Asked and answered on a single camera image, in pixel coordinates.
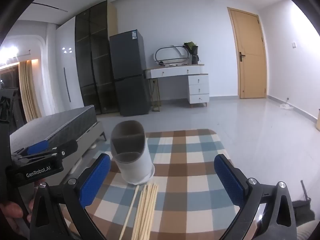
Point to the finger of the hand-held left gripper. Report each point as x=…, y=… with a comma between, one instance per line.
x=67, y=147
x=37, y=148

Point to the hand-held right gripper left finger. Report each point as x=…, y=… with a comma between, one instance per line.
x=96, y=177

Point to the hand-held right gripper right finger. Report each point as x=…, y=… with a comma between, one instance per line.
x=230, y=177

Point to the white utensil holder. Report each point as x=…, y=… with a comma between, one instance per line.
x=135, y=170

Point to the wooden chopstick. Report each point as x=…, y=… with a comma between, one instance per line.
x=130, y=210

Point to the bunch of wooden chopsticks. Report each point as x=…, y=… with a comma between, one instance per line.
x=147, y=210

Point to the person's left hand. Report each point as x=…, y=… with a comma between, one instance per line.
x=11, y=210

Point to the grey mattress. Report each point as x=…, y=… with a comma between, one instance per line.
x=62, y=122

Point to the checkered tablecloth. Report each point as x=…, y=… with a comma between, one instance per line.
x=190, y=160

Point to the beige curtain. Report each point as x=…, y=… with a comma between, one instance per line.
x=28, y=92

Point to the dark window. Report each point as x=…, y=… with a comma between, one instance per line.
x=8, y=77

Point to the white wardrobe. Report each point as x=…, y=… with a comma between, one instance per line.
x=67, y=67

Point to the black folded tripod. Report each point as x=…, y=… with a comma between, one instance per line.
x=303, y=207

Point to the dark glass cabinet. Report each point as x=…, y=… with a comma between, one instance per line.
x=92, y=62

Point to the white crumpled paper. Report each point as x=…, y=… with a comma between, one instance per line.
x=286, y=106

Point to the dark grey refrigerator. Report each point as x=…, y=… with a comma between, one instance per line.
x=130, y=75

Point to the white vanity desk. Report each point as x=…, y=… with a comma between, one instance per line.
x=197, y=85

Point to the gold metal stool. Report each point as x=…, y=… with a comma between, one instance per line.
x=155, y=95

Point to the beige trash bin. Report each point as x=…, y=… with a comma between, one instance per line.
x=318, y=120

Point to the wooden door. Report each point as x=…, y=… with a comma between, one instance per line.
x=250, y=55

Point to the flower bouquet in dark wrap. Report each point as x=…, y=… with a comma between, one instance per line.
x=193, y=52

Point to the oval vanity mirror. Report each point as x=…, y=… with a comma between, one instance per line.
x=172, y=55

